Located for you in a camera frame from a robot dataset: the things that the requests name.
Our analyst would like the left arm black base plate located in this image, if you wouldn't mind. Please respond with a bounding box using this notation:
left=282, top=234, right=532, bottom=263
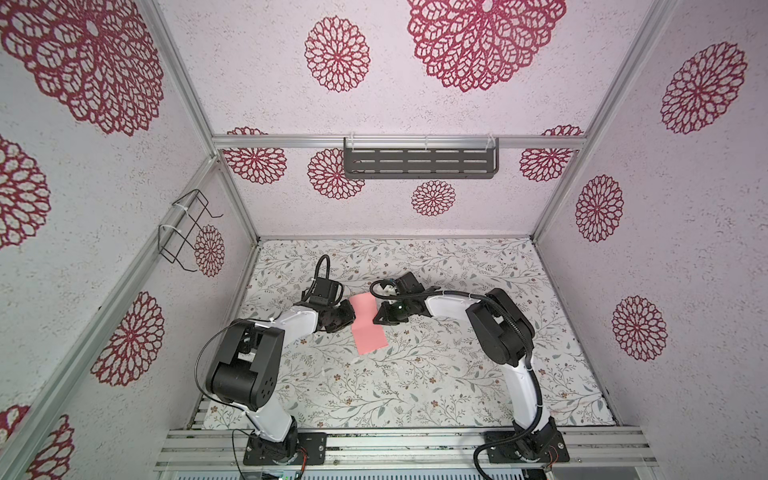
left=243, top=432, right=328, bottom=467

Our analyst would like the dark grey slotted wall shelf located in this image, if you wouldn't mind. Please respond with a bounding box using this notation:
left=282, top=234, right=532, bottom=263
left=342, top=138, right=499, bottom=180

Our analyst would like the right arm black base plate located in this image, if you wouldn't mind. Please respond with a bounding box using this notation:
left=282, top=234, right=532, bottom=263
left=487, top=433, right=571, bottom=465

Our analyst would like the right wrist camera with cable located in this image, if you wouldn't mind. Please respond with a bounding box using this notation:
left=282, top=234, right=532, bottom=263
left=369, top=272, right=427, bottom=301

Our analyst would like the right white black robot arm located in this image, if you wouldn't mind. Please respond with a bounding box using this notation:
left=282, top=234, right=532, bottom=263
left=373, top=288, right=549, bottom=435

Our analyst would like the pink square paper sheet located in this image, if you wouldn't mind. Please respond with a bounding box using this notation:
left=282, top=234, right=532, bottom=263
left=349, top=293, right=388, bottom=355

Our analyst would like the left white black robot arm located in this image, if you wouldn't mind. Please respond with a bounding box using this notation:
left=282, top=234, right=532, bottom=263
left=205, top=300, right=355, bottom=443

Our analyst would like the black wire wall rack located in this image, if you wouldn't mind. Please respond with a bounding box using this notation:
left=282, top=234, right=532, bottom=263
left=156, top=189, right=226, bottom=278

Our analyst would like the aluminium front rail base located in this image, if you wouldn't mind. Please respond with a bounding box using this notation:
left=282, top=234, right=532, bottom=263
left=153, top=426, right=658, bottom=472

